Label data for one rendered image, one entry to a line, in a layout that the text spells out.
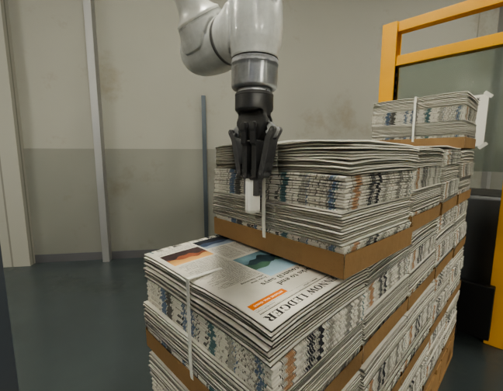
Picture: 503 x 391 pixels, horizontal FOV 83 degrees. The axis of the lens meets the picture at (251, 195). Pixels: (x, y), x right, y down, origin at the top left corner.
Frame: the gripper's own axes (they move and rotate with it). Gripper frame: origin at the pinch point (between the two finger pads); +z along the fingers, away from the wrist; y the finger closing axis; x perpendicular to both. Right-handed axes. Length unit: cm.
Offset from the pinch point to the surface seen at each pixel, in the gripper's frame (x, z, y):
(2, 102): 14, -53, 293
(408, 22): -154, -89, 23
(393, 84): -153, -55, 29
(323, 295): 3.4, 13.4, -19.0
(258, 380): 15.3, 22.2, -16.6
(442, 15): -154, -88, 5
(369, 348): -17.1, 32.6, -18.8
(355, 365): -10.6, 33.0, -18.9
